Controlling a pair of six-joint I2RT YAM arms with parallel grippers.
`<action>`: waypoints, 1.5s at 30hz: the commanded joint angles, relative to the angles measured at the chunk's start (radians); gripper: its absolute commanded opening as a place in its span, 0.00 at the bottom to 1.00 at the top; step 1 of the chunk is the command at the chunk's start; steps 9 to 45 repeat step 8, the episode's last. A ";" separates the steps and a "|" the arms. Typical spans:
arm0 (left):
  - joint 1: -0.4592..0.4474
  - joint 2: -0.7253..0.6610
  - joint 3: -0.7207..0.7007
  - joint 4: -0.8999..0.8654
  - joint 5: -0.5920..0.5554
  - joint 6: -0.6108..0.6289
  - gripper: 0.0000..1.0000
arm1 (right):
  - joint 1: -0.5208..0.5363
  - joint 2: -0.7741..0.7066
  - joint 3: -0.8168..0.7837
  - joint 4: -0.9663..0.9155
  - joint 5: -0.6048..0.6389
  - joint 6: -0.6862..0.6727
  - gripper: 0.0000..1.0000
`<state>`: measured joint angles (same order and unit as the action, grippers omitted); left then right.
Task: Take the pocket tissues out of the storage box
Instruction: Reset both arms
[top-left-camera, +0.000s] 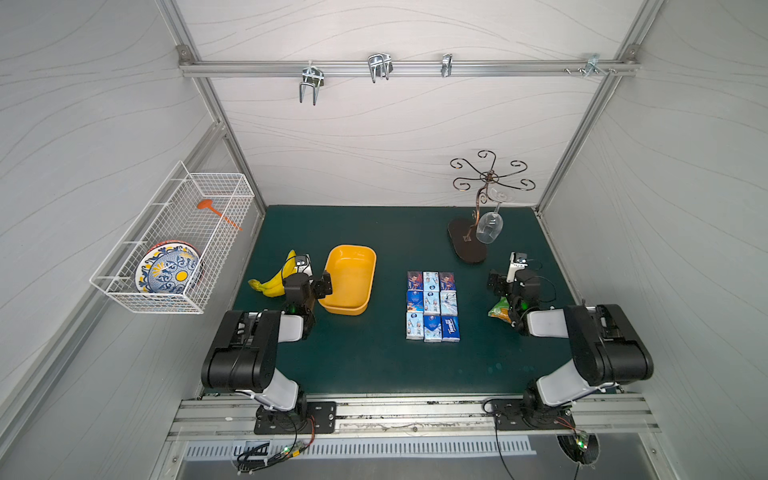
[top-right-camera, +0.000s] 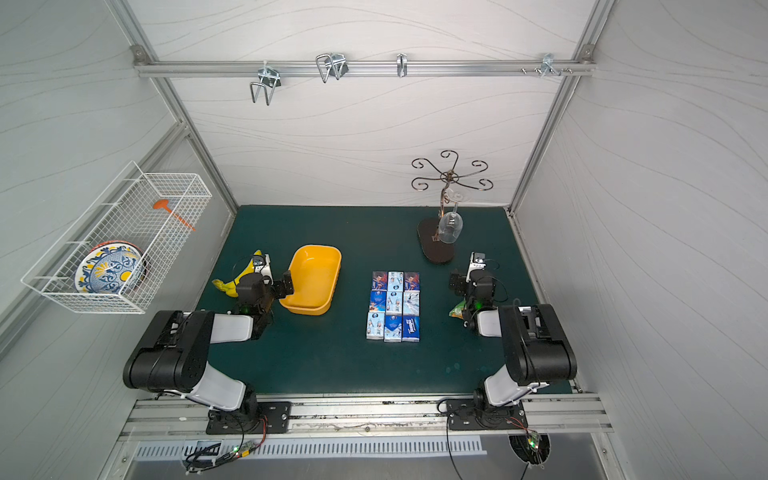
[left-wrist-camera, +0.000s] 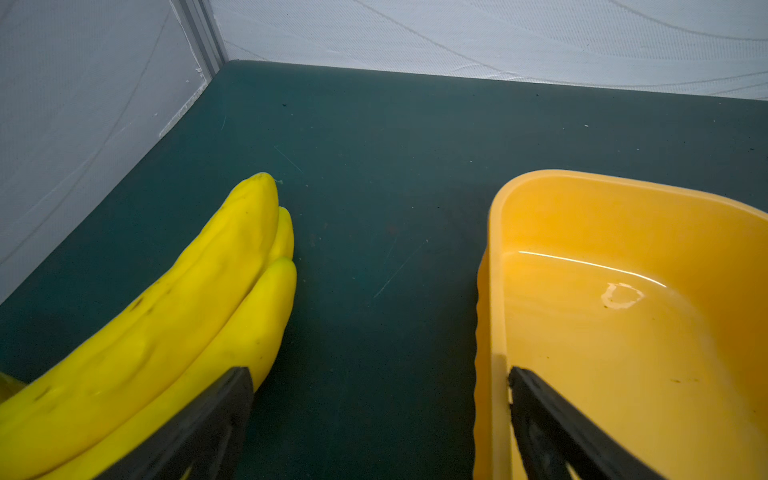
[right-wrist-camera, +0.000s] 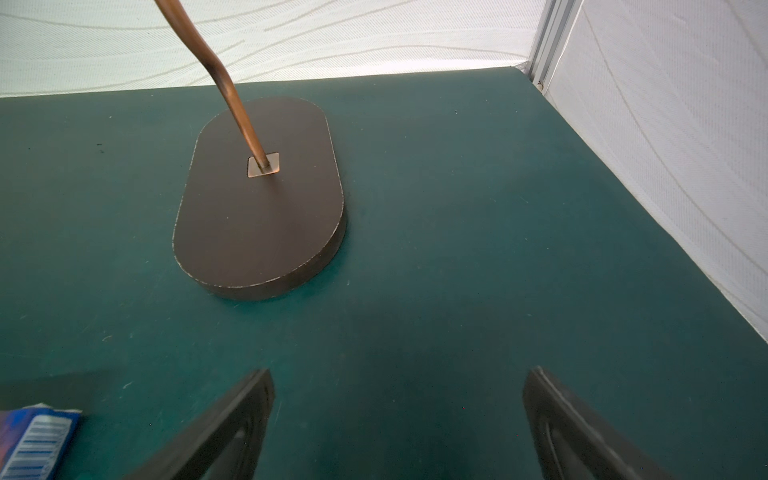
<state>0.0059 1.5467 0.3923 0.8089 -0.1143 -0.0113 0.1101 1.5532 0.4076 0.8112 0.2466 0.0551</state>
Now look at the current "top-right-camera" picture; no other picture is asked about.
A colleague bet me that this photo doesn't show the yellow plastic storage box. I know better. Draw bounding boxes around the yellow plastic storage box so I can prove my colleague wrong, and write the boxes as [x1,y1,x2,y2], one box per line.
[280,245,342,316]

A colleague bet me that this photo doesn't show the dark purple tissue pack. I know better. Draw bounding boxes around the dark purple tissue pack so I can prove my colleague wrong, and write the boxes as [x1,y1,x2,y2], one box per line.
[403,271,421,291]

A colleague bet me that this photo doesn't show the blue Tempo tissue pack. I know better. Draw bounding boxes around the blue Tempo tissue pack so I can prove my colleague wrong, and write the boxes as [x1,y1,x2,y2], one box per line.
[401,315,421,343]

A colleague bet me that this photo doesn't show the blue white tissue pack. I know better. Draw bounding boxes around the blue white tissue pack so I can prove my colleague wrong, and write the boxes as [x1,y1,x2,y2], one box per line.
[383,315,403,343]

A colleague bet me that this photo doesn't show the purple anime tissue pack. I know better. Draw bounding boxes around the purple anime tissue pack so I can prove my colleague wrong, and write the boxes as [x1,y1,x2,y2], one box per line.
[371,271,388,291]

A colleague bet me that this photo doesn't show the blue orange tissue pack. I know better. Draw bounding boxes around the blue orange tissue pack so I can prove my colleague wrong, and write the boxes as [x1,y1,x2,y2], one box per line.
[369,290,387,312]

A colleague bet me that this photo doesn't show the light blue anime tissue pack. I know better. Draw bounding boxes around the light blue anime tissue pack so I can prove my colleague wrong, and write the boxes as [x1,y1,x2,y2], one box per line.
[366,311,386,340]

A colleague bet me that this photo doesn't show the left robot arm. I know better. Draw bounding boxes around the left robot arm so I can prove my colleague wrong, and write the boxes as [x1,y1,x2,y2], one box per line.
[122,271,294,418]

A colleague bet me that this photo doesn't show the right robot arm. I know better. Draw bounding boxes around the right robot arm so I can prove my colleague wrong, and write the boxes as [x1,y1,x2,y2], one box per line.
[449,266,578,407]

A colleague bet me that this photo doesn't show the yellow banana bunch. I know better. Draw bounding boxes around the yellow banana bunch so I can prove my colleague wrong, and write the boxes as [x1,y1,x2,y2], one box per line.
[211,250,262,298]

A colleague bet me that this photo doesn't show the green snack bag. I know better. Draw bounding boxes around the green snack bag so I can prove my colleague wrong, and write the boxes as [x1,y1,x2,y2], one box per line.
[449,300,467,320]

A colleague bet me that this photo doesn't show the black metal glass stand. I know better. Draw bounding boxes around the black metal glass stand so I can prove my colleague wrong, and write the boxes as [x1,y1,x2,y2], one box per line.
[410,149,494,265]

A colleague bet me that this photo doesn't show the clear wine glass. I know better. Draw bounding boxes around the clear wine glass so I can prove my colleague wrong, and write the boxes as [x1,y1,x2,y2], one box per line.
[436,203,464,244]

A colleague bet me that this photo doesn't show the green table mat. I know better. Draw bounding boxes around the green table mat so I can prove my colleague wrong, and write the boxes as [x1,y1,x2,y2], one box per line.
[209,206,537,394]

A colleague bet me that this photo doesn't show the orange plastic spoon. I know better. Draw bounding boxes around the orange plastic spoon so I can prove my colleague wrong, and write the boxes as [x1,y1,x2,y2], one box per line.
[153,199,195,231]

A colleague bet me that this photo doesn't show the blue yellow patterned plate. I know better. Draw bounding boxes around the blue yellow patterned plate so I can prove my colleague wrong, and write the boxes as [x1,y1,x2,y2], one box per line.
[74,241,147,294]

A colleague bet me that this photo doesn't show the metal double hook left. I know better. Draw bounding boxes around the metal double hook left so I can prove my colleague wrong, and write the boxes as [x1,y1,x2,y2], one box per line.
[249,62,281,106]

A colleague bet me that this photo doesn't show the metal double hook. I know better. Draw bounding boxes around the metal double hook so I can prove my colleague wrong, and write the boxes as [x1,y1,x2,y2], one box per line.
[315,53,349,83]
[249,62,281,106]

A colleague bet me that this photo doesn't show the metal hook right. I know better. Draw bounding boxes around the metal hook right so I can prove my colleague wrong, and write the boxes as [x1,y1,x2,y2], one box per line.
[520,53,573,78]

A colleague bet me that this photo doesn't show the small metal hook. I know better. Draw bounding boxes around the small metal hook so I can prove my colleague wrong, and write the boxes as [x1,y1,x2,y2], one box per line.
[396,53,408,78]

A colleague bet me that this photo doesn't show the metal double hook middle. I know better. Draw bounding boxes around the metal double hook middle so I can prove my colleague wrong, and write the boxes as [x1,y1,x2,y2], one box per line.
[315,53,349,83]

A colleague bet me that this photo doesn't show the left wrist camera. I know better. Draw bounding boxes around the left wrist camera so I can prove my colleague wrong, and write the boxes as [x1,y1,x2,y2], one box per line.
[251,254,273,285]

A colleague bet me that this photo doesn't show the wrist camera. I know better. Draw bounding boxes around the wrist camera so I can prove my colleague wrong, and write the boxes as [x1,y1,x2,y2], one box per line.
[251,254,273,285]
[466,252,486,281]

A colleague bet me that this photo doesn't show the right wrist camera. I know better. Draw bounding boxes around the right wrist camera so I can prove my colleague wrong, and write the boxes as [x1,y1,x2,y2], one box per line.
[466,252,486,281]

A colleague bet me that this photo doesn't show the white wire basket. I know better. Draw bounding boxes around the white wire basket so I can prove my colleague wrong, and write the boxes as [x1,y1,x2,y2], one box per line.
[21,162,212,315]

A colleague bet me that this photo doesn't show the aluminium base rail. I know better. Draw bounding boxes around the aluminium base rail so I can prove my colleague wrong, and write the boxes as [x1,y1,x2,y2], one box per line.
[119,392,614,442]

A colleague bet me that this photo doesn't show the aluminium top rail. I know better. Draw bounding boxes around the aluminium top rail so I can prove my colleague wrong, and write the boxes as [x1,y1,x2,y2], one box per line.
[134,57,597,79]

